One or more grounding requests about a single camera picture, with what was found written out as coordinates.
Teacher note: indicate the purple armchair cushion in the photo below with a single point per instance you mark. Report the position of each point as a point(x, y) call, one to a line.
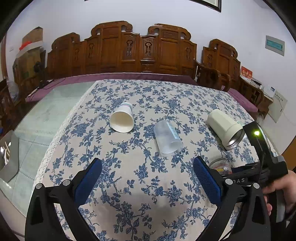
point(246, 104)

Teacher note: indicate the blue floral tablecloth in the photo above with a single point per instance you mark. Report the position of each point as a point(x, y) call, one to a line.
point(141, 195)

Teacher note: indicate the wall electrical panel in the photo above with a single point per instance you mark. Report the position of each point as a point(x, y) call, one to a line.
point(275, 45)

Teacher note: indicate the carved wooden sofa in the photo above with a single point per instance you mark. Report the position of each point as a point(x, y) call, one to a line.
point(114, 48)

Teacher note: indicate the floral printed glass cup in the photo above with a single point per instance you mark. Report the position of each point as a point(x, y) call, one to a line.
point(221, 165)

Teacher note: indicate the white paper cup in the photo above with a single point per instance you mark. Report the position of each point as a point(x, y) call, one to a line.
point(122, 119)

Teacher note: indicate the red sign card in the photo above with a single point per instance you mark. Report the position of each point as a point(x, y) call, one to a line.
point(245, 73)

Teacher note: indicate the translucent plastic cup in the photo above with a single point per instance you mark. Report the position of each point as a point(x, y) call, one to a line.
point(168, 141)

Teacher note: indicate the cardboard box stack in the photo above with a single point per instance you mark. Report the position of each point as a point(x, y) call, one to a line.
point(31, 52)

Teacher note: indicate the white leaning panel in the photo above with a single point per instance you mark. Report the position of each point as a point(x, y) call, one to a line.
point(277, 107)

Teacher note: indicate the carved wooden armchair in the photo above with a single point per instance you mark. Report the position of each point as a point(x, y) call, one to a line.
point(220, 66)

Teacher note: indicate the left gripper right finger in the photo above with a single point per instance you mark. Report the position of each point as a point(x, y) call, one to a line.
point(252, 222)

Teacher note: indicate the wooden side table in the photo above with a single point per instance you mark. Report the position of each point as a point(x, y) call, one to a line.
point(256, 96)

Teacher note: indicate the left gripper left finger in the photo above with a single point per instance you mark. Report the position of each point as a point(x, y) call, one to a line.
point(42, 221)

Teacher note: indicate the framed wall picture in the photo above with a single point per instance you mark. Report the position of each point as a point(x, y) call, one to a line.
point(213, 4)

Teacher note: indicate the cream steel thermos cup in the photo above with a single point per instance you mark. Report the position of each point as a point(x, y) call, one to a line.
point(228, 131)

